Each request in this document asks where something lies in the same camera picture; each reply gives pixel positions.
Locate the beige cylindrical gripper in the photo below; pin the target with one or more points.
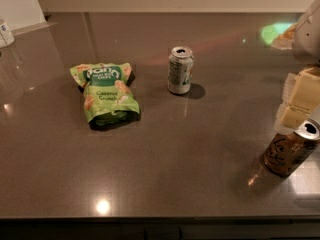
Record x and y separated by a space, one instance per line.
308 37

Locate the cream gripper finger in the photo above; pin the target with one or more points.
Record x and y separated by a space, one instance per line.
288 119

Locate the green rice chip bag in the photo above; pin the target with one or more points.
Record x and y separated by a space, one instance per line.
108 99

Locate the brown orange soda can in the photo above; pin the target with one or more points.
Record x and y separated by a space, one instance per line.
287 152

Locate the silver green soda can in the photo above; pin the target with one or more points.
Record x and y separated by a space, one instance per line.
181 62

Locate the white bottle at left edge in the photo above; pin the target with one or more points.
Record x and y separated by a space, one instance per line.
6 36

